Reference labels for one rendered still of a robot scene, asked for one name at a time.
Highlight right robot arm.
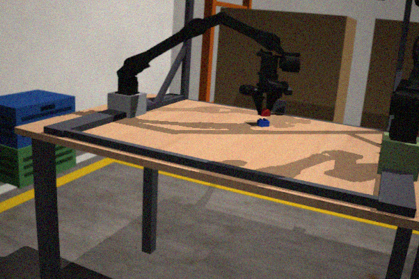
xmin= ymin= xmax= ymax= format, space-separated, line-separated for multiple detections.
xmin=115 ymin=12 xmax=300 ymax=96

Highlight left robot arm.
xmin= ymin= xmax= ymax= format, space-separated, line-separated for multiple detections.
xmin=389 ymin=36 xmax=419 ymax=144

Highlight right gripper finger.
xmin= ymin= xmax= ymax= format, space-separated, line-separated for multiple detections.
xmin=252 ymin=96 xmax=265 ymax=115
xmin=267 ymin=93 xmax=282 ymax=111

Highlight blue toy brick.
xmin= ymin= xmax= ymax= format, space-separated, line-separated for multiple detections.
xmin=257 ymin=118 xmax=269 ymax=127

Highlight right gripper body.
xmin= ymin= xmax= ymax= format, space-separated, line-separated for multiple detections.
xmin=239 ymin=70 xmax=292 ymax=96

